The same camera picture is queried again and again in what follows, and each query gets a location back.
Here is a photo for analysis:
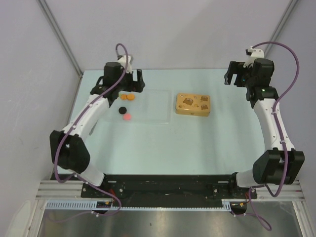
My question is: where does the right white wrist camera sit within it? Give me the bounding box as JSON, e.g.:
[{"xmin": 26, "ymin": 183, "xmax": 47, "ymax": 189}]
[{"xmin": 243, "ymin": 46, "xmax": 265, "ymax": 68}]

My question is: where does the aluminium frame post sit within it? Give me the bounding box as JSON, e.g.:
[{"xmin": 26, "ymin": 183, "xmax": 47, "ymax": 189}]
[
  {"xmin": 37, "ymin": 0, "xmax": 83, "ymax": 78},
  {"xmin": 264, "ymin": 0, "xmax": 300, "ymax": 58}
]

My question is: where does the gold cookie tin box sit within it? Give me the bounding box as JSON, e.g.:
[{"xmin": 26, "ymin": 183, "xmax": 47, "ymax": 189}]
[{"xmin": 175, "ymin": 110, "xmax": 210, "ymax": 117}]

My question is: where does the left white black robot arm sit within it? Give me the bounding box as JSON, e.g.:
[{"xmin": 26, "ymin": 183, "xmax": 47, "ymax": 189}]
[{"xmin": 49, "ymin": 55, "xmax": 145, "ymax": 198}]

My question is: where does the right aluminium frame post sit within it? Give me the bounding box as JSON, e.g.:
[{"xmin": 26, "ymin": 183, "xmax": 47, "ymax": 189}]
[{"xmin": 264, "ymin": 0, "xmax": 300, "ymax": 58}]

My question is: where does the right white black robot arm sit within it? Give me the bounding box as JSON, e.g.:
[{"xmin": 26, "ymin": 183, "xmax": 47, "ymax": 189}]
[{"xmin": 224, "ymin": 58, "xmax": 305, "ymax": 198}]

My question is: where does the black sandwich cookie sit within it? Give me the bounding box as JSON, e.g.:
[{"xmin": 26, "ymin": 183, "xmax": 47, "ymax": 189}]
[{"xmin": 118, "ymin": 107, "xmax": 127, "ymax": 115}]

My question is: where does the clear plastic tray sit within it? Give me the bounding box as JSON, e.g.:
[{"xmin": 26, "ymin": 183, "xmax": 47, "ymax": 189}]
[{"xmin": 104, "ymin": 89, "xmax": 172, "ymax": 125}]

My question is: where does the orange round cookie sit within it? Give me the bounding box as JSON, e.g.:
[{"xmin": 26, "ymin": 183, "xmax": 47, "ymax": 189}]
[{"xmin": 127, "ymin": 93, "xmax": 135, "ymax": 101}]

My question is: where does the white slotted cable duct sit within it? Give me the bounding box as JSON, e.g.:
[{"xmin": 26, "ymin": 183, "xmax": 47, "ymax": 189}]
[{"xmin": 45, "ymin": 200, "xmax": 245, "ymax": 211}]

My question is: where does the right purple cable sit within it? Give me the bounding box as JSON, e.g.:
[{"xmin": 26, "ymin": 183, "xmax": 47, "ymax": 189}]
[{"xmin": 248, "ymin": 41, "xmax": 301, "ymax": 232}]

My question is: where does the silver tin lid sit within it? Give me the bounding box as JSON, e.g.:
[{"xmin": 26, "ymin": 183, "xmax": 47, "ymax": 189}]
[{"xmin": 175, "ymin": 93, "xmax": 211, "ymax": 111}]

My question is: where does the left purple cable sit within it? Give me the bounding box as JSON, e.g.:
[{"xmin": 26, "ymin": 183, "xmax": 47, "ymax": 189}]
[{"xmin": 54, "ymin": 43, "xmax": 131, "ymax": 218}]

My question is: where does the left aluminium frame post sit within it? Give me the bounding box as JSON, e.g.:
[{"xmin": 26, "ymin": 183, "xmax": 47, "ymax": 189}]
[{"xmin": 37, "ymin": 0, "xmax": 83, "ymax": 78}]

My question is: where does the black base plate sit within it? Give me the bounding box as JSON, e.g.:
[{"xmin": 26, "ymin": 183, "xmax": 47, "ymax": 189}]
[{"xmin": 80, "ymin": 173, "xmax": 248, "ymax": 200}]

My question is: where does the purple cable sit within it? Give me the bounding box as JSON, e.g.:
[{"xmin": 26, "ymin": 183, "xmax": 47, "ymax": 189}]
[
  {"xmin": 54, "ymin": 43, "xmax": 131, "ymax": 218},
  {"xmin": 248, "ymin": 41, "xmax": 301, "ymax": 232}
]

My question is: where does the aluminium rail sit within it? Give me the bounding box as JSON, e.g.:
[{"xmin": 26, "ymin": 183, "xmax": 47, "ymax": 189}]
[{"xmin": 36, "ymin": 180, "xmax": 305, "ymax": 201}]

